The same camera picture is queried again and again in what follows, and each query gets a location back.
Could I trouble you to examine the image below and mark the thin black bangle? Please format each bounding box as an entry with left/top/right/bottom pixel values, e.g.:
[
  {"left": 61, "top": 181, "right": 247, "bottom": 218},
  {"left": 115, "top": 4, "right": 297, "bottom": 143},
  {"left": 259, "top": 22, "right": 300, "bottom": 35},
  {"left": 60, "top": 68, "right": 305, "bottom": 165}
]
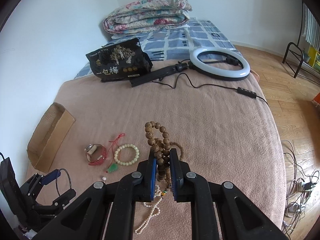
[{"left": 55, "top": 167, "right": 73, "bottom": 198}]

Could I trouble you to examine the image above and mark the pale jade bead bracelet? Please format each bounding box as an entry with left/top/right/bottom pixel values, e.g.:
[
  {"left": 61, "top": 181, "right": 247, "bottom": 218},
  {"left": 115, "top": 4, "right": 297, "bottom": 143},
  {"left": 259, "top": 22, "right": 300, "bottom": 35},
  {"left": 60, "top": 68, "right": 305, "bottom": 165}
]
[{"left": 113, "top": 143, "right": 140, "bottom": 167}]

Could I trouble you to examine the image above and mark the green jade pendant red cord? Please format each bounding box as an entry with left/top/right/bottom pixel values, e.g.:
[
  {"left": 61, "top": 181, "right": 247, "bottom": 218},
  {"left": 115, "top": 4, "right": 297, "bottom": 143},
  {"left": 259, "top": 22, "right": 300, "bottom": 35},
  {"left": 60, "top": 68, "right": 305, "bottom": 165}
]
[{"left": 105, "top": 132, "right": 126, "bottom": 174}]

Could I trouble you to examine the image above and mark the brown wooden bead mala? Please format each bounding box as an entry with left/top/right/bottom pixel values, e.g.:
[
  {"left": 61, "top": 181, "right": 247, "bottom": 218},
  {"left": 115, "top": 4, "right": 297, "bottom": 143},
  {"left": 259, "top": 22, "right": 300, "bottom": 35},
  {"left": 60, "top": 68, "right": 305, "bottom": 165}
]
[{"left": 145, "top": 121, "right": 184, "bottom": 184}]

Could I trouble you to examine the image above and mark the red strap wristwatch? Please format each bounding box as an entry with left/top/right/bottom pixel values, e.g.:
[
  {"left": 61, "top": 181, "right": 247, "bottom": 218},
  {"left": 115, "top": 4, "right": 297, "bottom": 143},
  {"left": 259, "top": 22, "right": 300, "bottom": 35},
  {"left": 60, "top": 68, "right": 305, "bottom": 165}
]
[{"left": 84, "top": 144, "right": 107, "bottom": 166}]

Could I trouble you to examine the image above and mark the shallow cardboard box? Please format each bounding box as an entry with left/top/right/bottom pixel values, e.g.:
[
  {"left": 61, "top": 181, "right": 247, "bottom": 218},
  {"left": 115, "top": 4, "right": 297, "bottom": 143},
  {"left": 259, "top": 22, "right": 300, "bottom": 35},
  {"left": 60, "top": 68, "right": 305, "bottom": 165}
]
[{"left": 27, "top": 102, "right": 75, "bottom": 172}]

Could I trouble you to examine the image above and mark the black folded tripod stand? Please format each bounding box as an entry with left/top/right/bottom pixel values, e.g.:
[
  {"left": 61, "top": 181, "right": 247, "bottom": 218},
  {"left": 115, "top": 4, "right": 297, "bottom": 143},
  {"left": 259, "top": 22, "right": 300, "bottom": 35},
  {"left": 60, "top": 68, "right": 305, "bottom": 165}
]
[{"left": 130, "top": 63, "right": 188, "bottom": 87}]

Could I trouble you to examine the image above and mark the black plum snack bag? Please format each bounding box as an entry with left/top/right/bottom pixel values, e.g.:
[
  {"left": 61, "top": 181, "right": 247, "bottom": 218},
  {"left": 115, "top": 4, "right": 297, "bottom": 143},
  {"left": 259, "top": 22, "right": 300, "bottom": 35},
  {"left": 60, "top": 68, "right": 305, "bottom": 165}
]
[{"left": 86, "top": 38, "right": 153, "bottom": 82}]

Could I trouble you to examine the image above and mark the blue plaid bed sheet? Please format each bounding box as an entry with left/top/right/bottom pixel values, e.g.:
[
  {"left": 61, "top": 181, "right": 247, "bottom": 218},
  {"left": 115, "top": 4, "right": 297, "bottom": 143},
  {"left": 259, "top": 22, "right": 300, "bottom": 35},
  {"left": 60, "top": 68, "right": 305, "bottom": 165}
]
[{"left": 74, "top": 19, "right": 243, "bottom": 79}]

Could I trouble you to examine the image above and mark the folded floral quilt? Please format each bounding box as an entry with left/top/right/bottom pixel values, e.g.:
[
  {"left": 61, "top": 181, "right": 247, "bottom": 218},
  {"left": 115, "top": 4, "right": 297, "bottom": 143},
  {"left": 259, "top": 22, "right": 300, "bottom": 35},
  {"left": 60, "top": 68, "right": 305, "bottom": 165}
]
[{"left": 103, "top": 0, "right": 192, "bottom": 35}]

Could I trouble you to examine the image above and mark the black metal clothes rack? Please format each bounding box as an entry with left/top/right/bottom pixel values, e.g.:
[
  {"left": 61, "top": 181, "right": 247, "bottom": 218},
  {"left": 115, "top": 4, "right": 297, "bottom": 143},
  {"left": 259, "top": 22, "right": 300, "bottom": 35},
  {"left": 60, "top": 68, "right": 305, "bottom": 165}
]
[{"left": 282, "top": 3, "right": 319, "bottom": 84}]

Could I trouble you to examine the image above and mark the black ring light cable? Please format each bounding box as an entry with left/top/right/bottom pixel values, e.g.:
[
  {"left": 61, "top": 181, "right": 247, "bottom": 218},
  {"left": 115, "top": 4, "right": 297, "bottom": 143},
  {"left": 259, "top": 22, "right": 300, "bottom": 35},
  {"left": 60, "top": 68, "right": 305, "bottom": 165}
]
[{"left": 152, "top": 72, "right": 270, "bottom": 106}]

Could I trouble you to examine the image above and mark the white ring light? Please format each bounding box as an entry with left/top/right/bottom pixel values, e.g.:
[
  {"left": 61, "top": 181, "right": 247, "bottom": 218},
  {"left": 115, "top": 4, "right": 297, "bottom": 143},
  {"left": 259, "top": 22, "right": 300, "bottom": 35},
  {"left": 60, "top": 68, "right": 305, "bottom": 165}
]
[{"left": 189, "top": 47, "right": 251, "bottom": 81}]

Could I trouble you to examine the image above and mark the white power strip with cables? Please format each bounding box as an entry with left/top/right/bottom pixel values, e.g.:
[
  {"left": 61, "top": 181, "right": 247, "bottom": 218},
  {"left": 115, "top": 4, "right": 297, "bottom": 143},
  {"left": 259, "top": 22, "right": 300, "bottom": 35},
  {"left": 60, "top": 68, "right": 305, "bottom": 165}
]
[{"left": 281, "top": 140, "right": 319, "bottom": 239}]

